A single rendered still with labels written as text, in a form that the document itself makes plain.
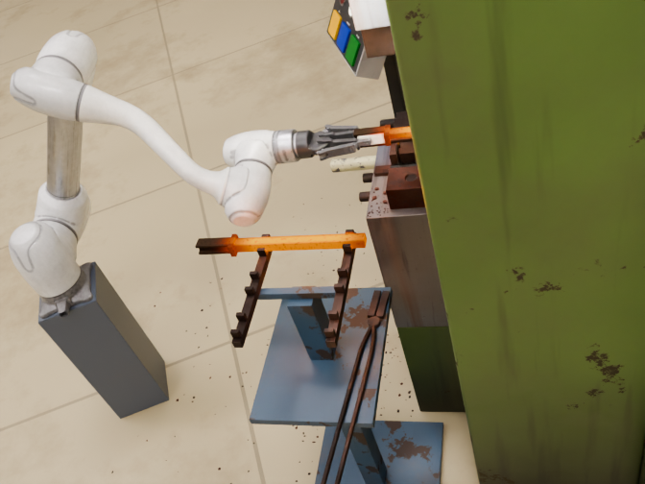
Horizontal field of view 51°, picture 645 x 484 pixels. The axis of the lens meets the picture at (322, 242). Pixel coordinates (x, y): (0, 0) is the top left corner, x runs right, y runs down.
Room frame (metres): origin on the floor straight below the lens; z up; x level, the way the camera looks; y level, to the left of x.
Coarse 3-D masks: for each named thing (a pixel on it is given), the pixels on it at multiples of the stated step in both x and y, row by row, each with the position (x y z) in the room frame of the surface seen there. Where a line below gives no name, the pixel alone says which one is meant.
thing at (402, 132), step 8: (368, 128) 1.47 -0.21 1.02; (376, 128) 1.46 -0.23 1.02; (384, 128) 1.45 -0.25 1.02; (392, 128) 1.45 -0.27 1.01; (400, 128) 1.44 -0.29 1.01; (408, 128) 1.43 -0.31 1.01; (384, 136) 1.42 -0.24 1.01; (392, 136) 1.42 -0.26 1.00; (400, 136) 1.42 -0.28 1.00; (376, 144) 1.44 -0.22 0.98; (384, 144) 1.43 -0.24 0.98
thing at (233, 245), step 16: (208, 240) 1.30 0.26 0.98; (224, 240) 1.28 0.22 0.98; (240, 240) 1.26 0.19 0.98; (256, 240) 1.24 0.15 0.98; (272, 240) 1.22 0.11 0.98; (288, 240) 1.20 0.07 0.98; (304, 240) 1.19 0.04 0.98; (320, 240) 1.17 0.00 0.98; (336, 240) 1.15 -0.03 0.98; (352, 240) 1.13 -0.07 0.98
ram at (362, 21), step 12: (348, 0) 1.32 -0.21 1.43; (360, 0) 1.31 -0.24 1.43; (372, 0) 1.30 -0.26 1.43; (384, 0) 1.29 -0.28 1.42; (360, 12) 1.31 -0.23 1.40; (372, 12) 1.30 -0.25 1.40; (384, 12) 1.30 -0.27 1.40; (360, 24) 1.32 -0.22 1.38; (372, 24) 1.31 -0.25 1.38; (384, 24) 1.30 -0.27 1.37
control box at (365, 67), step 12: (336, 0) 2.16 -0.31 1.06; (348, 12) 2.02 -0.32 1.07; (348, 24) 2.00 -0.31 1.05; (360, 36) 1.89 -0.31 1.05; (360, 48) 1.86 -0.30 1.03; (360, 60) 1.84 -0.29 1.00; (372, 60) 1.84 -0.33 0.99; (384, 60) 1.84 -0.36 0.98; (360, 72) 1.83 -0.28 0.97; (372, 72) 1.84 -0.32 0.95
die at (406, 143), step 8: (400, 112) 1.54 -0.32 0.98; (400, 120) 1.50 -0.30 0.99; (408, 120) 1.48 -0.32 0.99; (408, 136) 1.40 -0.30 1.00; (392, 144) 1.41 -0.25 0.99; (400, 144) 1.39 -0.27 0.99; (408, 144) 1.38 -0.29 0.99; (392, 152) 1.38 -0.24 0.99; (400, 152) 1.36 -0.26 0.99; (408, 152) 1.35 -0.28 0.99; (392, 160) 1.37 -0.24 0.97; (408, 160) 1.35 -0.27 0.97
